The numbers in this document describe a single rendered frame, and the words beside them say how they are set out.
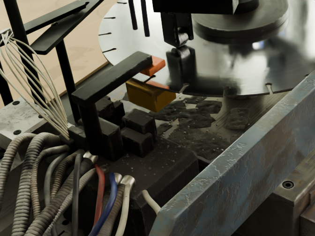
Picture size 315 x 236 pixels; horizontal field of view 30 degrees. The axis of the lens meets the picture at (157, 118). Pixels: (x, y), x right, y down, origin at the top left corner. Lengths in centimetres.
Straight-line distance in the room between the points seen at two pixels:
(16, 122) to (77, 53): 41
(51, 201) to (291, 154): 21
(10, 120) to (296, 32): 33
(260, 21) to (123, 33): 16
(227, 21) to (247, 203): 27
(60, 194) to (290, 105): 22
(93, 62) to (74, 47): 7
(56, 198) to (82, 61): 54
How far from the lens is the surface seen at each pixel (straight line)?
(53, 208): 53
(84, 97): 53
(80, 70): 103
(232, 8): 59
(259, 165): 44
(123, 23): 71
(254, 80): 57
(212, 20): 66
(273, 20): 66
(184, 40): 63
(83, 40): 112
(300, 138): 48
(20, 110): 71
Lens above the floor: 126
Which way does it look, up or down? 36 degrees down
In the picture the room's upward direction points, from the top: 9 degrees counter-clockwise
